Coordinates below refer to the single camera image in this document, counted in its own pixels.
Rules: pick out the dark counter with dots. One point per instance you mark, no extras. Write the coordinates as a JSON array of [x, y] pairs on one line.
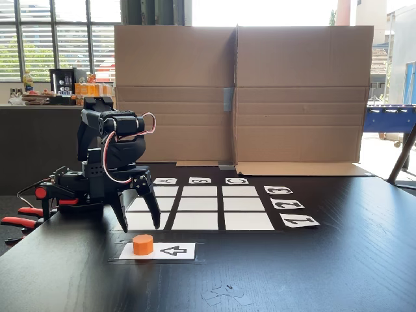
[[39, 146]]

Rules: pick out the blue foosball table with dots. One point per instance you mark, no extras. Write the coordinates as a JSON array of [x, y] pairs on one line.
[[390, 118]]

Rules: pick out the red black table clamp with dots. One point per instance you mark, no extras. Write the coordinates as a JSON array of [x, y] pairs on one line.
[[40, 193]]

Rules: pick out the paper sheet letter A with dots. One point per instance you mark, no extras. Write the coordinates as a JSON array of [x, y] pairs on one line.
[[165, 181]]

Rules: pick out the grey metal table leg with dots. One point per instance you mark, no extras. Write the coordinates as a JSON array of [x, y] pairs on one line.
[[403, 152]]

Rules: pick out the paper sheet number 2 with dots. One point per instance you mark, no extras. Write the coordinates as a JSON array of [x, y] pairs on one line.
[[287, 204]]

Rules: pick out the paper sheet letter B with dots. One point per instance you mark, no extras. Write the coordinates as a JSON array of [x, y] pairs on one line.
[[200, 180]]

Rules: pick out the paper sheet number 3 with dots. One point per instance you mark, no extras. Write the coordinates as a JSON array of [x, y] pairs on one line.
[[278, 190]]

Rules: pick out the yellow bottle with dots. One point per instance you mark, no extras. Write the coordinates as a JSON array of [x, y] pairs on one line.
[[28, 81]]

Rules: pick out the paper sheet letter C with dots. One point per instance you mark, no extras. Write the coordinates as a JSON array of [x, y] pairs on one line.
[[236, 181]]

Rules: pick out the brown cardboard box wall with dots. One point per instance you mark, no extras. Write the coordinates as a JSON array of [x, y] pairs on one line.
[[302, 97], [175, 97]]

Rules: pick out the wooden board with food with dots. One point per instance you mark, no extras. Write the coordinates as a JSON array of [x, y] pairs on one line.
[[35, 97]]

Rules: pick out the black mini fridge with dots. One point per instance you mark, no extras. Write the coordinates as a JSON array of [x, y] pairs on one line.
[[65, 86]]

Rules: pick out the paper sheet number 1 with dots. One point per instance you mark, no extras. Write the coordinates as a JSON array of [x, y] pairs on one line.
[[299, 221]]

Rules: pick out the white arrow paper sheet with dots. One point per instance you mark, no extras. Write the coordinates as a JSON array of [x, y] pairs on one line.
[[175, 251]]

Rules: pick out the grey tape strip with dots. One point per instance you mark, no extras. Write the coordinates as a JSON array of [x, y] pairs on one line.
[[227, 165], [228, 99]]

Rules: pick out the white nine-square grid sheet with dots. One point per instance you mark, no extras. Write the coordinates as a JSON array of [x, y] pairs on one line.
[[198, 208]]

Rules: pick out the orange carton pack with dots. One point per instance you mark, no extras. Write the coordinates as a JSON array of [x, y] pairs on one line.
[[94, 92]]

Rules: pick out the round orange token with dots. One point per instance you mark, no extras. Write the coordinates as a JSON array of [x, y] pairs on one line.
[[143, 245]]

